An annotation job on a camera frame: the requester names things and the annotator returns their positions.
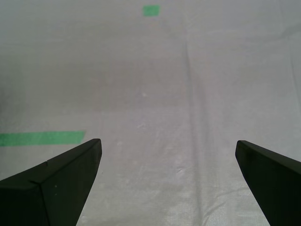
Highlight long green tape line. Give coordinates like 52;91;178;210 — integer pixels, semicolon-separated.
0;130;87;146

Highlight white woven plastic table cover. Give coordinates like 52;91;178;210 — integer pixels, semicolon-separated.
0;0;301;226

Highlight small green tape mark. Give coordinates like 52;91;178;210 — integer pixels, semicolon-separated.
143;5;160;17

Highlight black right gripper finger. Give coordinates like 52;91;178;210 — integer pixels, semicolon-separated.
236;140;301;226
0;138;102;226

